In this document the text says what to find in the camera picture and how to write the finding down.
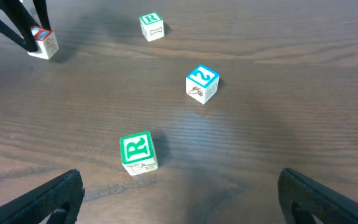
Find red letter I block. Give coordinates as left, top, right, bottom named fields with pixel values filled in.
left=28, top=26, right=59, bottom=60

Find green r block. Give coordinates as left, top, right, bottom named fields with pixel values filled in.
left=120, top=131, right=158, bottom=175
left=139, top=12, right=165, bottom=42

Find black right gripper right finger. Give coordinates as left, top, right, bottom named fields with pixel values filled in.
left=277, top=168, right=358, bottom=224

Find green R block far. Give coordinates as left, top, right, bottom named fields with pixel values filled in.
left=139, top=12, right=165, bottom=42

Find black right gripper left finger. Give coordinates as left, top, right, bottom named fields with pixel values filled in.
left=0, top=169, right=85, bottom=224

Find green R block near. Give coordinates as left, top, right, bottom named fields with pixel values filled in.
left=120, top=131, right=158, bottom=175

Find blue number 2 block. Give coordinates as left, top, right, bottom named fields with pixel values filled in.
left=186, top=65, right=220, bottom=105

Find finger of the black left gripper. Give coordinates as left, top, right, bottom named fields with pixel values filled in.
left=33, top=0, right=51, bottom=30
left=0, top=0, right=39, bottom=52

